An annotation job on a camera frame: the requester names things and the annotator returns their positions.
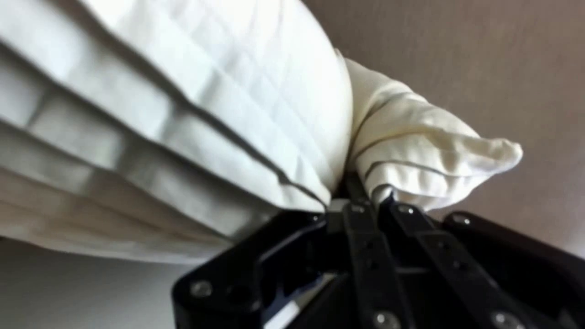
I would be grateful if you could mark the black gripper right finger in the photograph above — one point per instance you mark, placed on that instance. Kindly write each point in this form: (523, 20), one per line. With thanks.
(487, 274)

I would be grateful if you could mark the cream striped pillow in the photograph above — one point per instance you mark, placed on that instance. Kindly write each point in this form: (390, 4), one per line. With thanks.
(213, 110)

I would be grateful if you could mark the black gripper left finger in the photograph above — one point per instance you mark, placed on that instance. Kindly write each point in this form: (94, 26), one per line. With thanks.
(293, 274)

